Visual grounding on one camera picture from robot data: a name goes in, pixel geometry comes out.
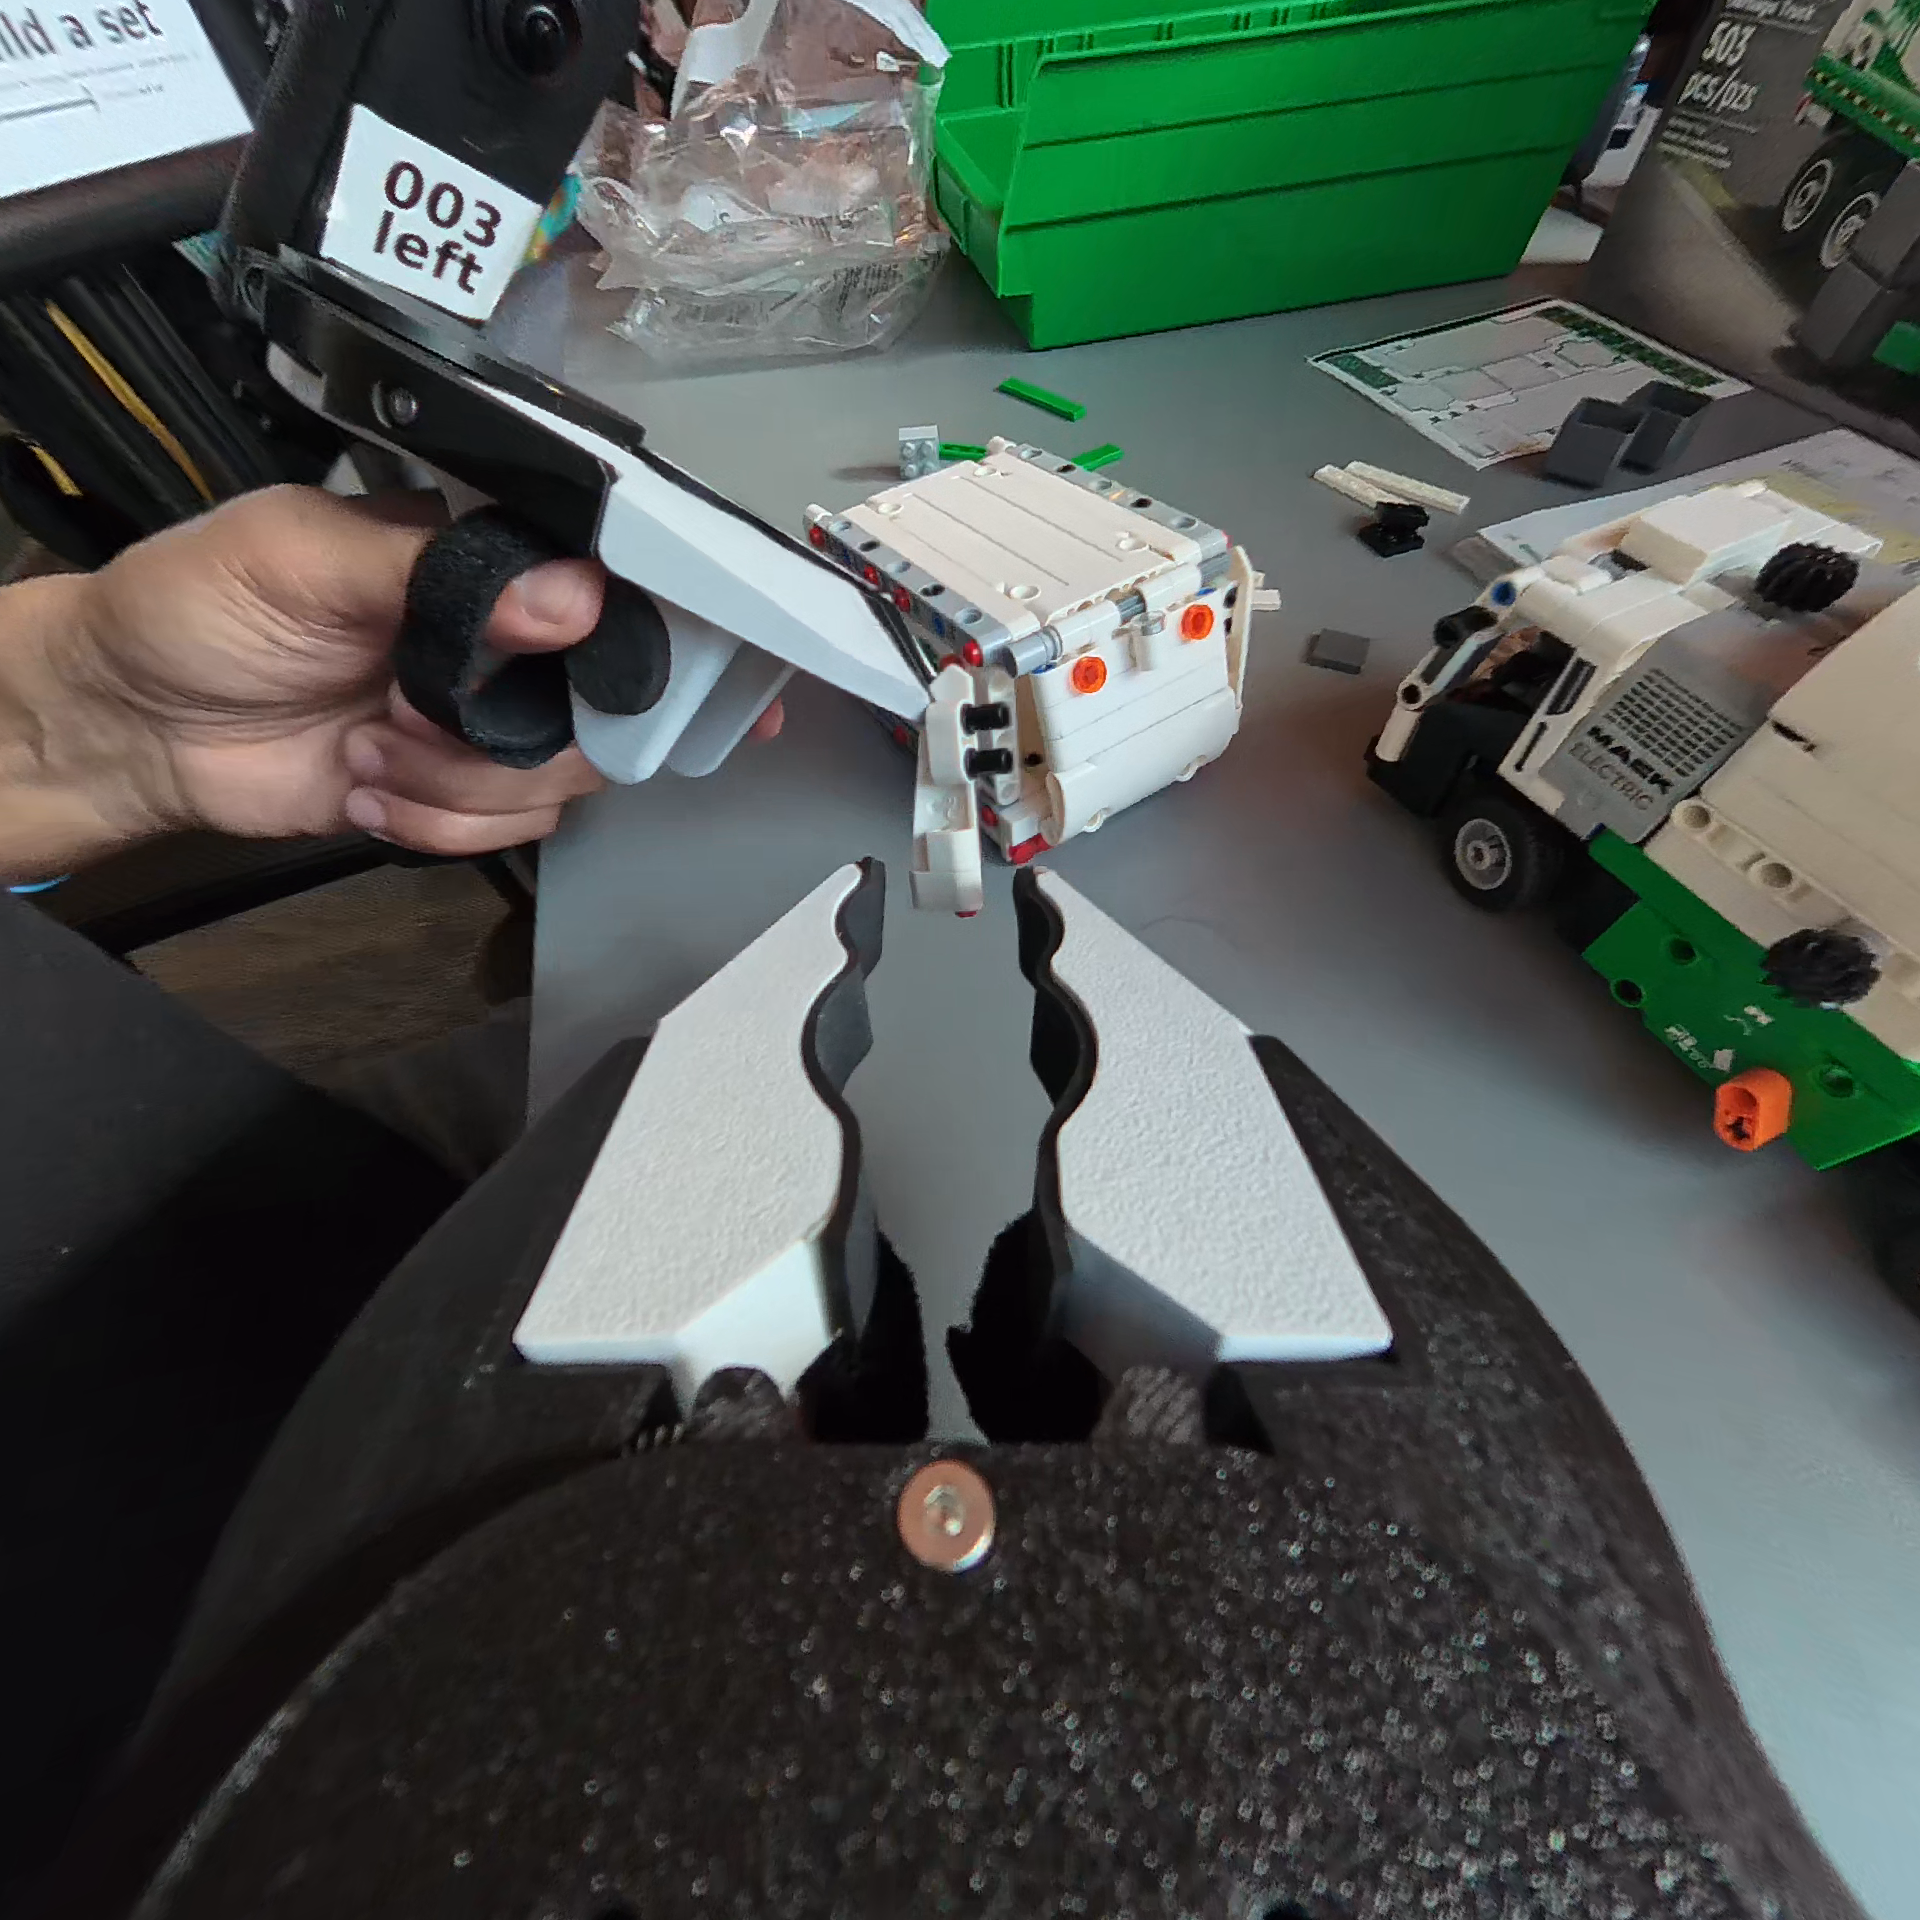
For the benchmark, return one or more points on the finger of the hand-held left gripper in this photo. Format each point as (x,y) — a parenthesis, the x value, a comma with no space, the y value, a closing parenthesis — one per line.
(704,555)

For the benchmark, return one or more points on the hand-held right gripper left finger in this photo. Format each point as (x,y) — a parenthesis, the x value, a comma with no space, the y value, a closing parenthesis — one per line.
(704,1184)

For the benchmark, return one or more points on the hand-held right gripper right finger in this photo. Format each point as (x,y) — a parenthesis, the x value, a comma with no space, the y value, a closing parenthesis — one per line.
(1201,1184)

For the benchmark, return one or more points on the white lego truck container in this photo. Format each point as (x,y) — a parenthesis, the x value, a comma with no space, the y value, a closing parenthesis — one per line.
(1036,540)

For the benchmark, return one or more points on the white lego beam piece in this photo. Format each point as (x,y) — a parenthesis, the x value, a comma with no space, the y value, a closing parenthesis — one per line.
(944,862)

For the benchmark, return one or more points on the grey square lego tile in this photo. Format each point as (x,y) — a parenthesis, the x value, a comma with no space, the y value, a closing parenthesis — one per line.
(1338,649)

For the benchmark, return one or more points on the white green lego truck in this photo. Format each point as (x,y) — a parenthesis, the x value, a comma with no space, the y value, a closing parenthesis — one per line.
(1723,840)

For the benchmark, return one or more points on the small black lego piece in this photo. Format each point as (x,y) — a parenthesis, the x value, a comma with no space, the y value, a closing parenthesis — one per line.
(1394,529)

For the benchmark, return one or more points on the dark grey lego box piece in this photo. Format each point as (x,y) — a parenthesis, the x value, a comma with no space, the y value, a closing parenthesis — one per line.
(1586,441)
(1669,425)

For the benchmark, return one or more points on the lego set box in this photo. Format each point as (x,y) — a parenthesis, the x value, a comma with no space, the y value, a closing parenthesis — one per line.
(1723,225)

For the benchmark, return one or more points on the person's left hand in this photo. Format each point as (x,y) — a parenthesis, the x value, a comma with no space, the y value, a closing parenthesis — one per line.
(224,674)

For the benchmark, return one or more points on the clear plastic bag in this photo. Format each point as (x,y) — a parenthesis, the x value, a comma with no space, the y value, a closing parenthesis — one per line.
(749,225)

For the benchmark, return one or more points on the black framed marker sign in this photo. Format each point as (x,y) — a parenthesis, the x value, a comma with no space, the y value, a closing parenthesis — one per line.
(89,76)

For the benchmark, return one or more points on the black tripod stand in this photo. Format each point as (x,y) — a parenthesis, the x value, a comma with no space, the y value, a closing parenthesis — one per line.
(120,375)

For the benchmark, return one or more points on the green plastic bin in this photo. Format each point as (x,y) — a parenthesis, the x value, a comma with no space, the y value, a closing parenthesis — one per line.
(1276,182)

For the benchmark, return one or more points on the printed paper sheet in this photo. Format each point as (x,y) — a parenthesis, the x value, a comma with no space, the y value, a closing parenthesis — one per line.
(1440,375)

